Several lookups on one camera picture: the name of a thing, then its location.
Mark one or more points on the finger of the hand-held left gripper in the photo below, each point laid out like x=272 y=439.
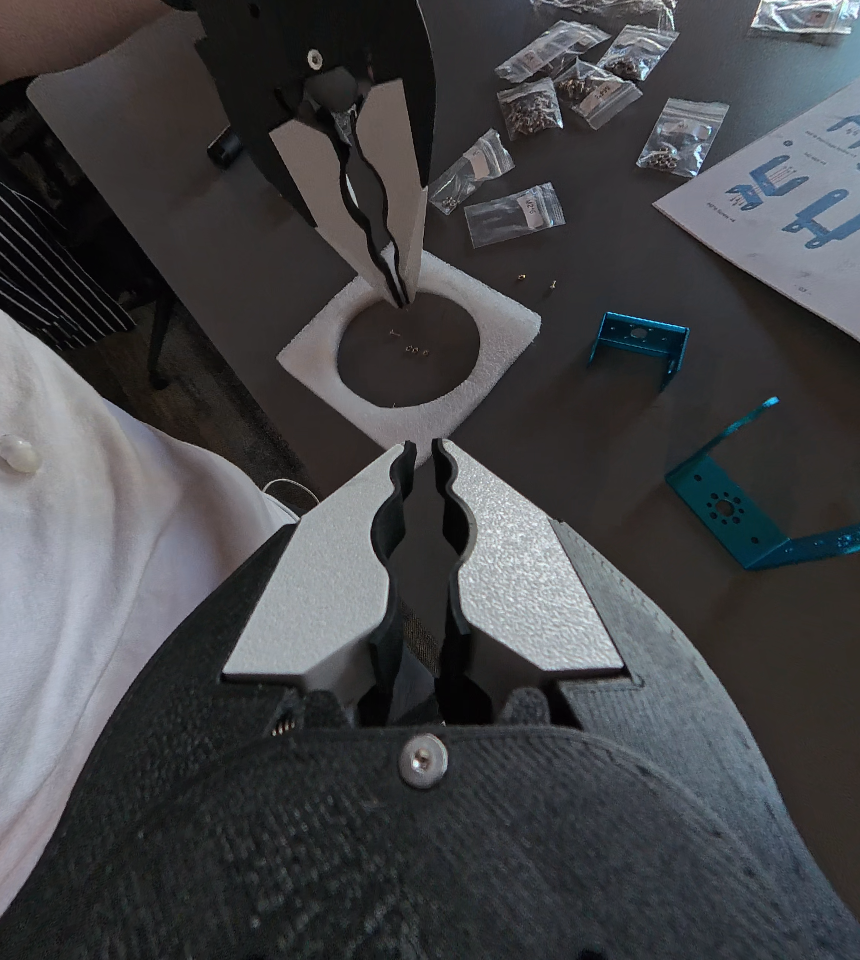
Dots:
x=325 y=195
x=403 y=172

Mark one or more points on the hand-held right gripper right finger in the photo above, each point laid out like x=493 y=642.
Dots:
x=535 y=600

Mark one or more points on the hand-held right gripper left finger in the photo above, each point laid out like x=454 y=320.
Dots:
x=310 y=600

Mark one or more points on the long blue U bracket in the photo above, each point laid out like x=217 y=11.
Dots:
x=729 y=510

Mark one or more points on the small blue servo bracket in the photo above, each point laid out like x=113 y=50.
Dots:
x=639 y=330

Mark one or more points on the dark grey desk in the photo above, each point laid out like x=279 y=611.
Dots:
x=699 y=675

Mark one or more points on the black cylinder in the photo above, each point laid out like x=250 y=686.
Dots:
x=224 y=150

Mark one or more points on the group of clear hardware bags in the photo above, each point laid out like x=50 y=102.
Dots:
x=527 y=105

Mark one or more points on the white shirt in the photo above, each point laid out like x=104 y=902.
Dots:
x=100 y=562

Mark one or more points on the striped dark cloth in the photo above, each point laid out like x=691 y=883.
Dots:
x=10 y=240

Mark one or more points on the open instruction manual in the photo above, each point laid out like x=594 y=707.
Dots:
x=774 y=247

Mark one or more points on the white square foam frame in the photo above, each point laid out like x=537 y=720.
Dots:
x=310 y=352

